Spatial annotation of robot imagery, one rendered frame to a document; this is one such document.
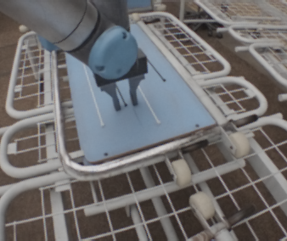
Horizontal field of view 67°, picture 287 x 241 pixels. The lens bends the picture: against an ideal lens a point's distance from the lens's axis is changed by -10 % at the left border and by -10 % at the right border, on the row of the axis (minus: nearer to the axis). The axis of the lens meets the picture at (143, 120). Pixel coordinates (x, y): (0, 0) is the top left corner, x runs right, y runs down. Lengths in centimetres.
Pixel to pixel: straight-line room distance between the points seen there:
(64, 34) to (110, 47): 6
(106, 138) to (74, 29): 35
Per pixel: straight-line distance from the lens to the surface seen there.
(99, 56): 32
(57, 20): 29
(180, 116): 62
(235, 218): 53
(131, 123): 61
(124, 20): 51
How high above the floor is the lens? 100
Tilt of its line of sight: 45 degrees down
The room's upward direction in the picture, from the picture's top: straight up
